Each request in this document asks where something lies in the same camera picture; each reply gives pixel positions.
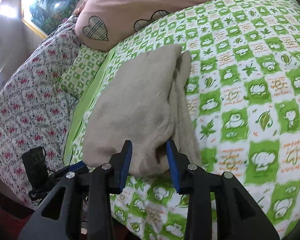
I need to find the beige garment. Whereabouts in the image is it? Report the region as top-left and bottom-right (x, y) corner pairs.
(83, 44), (201, 177)

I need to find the framed landscape painting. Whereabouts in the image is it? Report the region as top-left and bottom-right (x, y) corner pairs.
(21, 0), (80, 38)

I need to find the green checkered bed sheet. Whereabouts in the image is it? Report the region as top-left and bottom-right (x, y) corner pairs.
(64, 0), (300, 237)

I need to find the pink heart pattern quilt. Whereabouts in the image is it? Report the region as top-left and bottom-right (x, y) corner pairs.
(75, 0), (213, 52)

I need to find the small green checkered pillow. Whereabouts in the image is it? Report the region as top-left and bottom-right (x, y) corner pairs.
(59, 45), (107, 99)

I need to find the floral pattern quilt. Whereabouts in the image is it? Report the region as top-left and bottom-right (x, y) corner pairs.
(0, 16), (81, 209)

